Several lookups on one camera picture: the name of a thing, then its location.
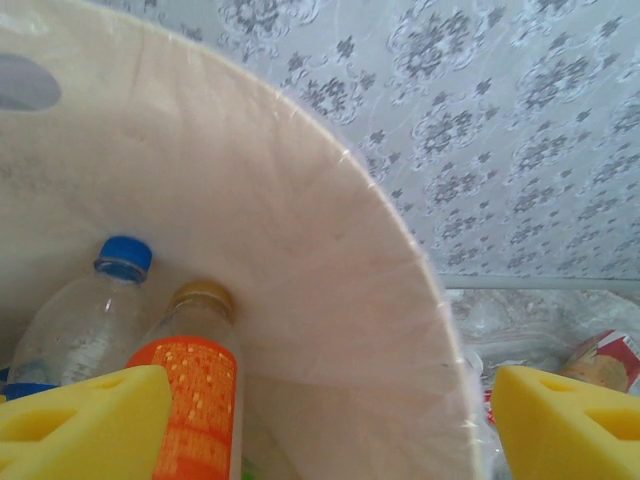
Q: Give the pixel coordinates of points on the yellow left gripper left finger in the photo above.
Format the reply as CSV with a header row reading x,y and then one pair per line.
x,y
75,435

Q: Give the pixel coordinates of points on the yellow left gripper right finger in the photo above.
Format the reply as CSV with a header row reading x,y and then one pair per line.
x,y
575,435

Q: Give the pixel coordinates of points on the clear bottle red label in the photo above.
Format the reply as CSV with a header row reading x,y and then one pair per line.
x,y
482,380

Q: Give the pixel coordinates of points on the Pepsi bottle blue label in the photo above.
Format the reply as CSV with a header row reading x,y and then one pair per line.
x,y
75,325

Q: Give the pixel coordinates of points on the orange label bottle tan cap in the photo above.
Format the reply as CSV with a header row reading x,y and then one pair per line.
x,y
200,390

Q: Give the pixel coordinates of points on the cream plastic bin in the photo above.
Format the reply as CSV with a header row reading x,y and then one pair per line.
x,y
250,200

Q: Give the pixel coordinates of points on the aluminium back frame rail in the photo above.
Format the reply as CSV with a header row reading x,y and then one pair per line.
x,y
540,281

